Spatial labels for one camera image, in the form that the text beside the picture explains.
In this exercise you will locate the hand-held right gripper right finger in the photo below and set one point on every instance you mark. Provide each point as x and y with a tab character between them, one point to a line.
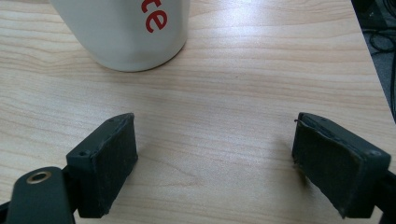
336	161

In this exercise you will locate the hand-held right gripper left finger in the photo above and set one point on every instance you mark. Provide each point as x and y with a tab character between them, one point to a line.
106	168

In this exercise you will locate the white cup with red print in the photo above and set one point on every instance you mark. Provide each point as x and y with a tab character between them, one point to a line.
124	34

